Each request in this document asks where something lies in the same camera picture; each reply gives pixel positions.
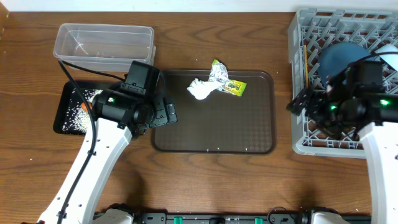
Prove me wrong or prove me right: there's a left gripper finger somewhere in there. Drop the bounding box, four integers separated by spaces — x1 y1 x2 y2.
164 97 178 123
152 99 168 127

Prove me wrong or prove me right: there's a white tissue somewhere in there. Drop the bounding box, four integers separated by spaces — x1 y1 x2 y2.
187 78 222 100

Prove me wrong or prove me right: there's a dark blue plate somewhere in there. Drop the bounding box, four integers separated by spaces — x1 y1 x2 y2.
317 42 370 88

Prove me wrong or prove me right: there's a wooden chopstick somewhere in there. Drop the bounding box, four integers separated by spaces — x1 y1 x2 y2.
303 44 310 89

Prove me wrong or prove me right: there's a silver green snack wrapper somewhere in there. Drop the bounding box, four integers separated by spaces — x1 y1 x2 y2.
208 59 247 96

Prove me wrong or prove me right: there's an orange carrot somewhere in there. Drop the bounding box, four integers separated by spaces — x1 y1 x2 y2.
80 103 93 113

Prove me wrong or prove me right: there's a pile of white rice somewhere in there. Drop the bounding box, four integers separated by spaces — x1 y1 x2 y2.
61 88 91 135

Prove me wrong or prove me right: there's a light blue bowl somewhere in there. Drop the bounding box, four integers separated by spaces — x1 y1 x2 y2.
375 44 398 70

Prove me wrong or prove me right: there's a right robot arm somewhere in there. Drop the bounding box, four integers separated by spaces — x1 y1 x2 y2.
287 76 397 223

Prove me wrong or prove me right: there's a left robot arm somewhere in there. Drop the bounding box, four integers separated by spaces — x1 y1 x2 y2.
38 84 177 223

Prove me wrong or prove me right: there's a grey dishwasher rack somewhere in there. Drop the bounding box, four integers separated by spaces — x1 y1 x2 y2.
288 8 397 159

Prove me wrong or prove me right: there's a brown serving tray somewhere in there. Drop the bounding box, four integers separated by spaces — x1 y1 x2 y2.
150 70 277 155

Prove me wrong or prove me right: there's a clear plastic container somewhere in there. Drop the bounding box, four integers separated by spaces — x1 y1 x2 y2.
53 23 156 72

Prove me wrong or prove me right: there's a black rectangular tray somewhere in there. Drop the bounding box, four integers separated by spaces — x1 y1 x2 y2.
53 80 121 135

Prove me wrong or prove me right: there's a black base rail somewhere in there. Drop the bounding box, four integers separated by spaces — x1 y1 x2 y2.
93 212 371 224

